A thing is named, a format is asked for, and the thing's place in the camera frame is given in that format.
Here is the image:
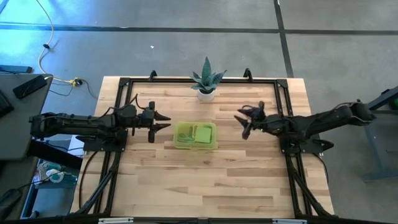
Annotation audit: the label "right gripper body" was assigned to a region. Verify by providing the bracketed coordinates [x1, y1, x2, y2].
[241, 101, 266, 140]

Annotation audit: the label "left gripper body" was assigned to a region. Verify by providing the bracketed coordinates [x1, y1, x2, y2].
[136, 101, 156, 144]

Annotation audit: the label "green handled scissors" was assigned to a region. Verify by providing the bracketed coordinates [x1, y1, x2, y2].
[176, 123, 196, 143]

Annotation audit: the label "translucent yellow-green pencil box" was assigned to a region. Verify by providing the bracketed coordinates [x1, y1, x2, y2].
[173, 121, 219, 151]

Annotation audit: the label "snake plant in white pot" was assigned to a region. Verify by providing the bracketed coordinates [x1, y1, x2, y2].
[190, 56, 228, 102]

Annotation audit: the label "bag with teal items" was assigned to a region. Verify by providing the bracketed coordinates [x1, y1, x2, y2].
[33, 160, 79, 190]

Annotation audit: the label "black smartphone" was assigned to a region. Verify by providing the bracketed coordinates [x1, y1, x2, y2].
[12, 75, 48, 100]

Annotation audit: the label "dark grey desk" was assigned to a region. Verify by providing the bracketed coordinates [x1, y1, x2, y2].
[0, 73, 54, 161]

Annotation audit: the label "flat black device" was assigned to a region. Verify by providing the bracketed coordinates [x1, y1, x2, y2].
[0, 64, 34, 74]

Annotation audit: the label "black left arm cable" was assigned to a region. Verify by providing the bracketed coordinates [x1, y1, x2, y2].
[107, 93, 150, 113]

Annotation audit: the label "black aluminium table frame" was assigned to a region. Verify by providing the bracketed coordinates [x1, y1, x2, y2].
[70, 76, 335, 219]

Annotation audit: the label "thin black floor cable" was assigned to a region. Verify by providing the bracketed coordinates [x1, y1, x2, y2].
[49, 78, 99, 101]

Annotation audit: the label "white metal bracket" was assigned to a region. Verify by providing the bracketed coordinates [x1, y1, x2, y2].
[272, 218, 308, 224]
[98, 217, 135, 224]

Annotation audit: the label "blue-grey table frame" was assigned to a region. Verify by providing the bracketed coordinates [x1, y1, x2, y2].
[361, 86, 398, 182]

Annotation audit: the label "yellow floor cable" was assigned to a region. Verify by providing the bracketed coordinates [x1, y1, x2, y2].
[34, 0, 79, 85]

